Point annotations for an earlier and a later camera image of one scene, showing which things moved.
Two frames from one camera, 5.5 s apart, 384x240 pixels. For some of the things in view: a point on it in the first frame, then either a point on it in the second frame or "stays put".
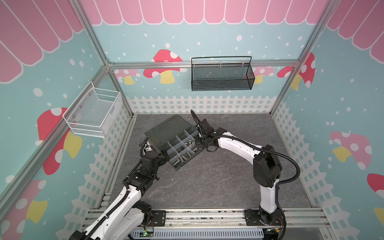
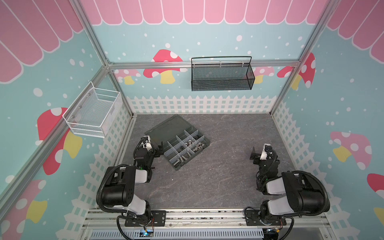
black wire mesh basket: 219,73 stays put
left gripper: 161,160 to 155,150
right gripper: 201,139 to 259,157
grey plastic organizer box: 175,137 stays put
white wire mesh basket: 93,112 stays put
